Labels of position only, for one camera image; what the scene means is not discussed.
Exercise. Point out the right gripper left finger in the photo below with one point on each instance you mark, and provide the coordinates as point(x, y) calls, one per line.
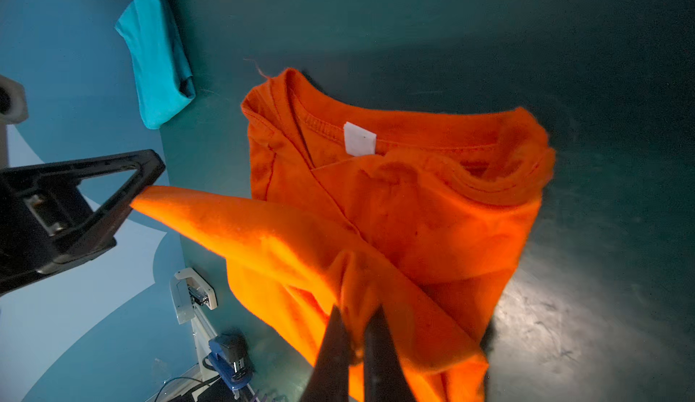
point(329, 381)

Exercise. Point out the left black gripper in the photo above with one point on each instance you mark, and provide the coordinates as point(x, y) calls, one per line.
point(48, 227)

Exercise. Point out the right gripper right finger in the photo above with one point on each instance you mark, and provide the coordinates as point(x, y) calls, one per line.
point(383, 375)

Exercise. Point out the orange t shirt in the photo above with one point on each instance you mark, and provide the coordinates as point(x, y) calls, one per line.
point(424, 216)

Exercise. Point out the folded teal t shirt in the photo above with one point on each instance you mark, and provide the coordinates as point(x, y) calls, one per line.
point(163, 76)

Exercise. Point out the blue stapler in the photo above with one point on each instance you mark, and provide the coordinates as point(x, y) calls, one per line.
point(229, 357)

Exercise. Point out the grey stapler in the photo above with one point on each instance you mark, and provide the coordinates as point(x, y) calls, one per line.
point(190, 290)

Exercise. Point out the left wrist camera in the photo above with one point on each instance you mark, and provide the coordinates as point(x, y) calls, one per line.
point(14, 108)

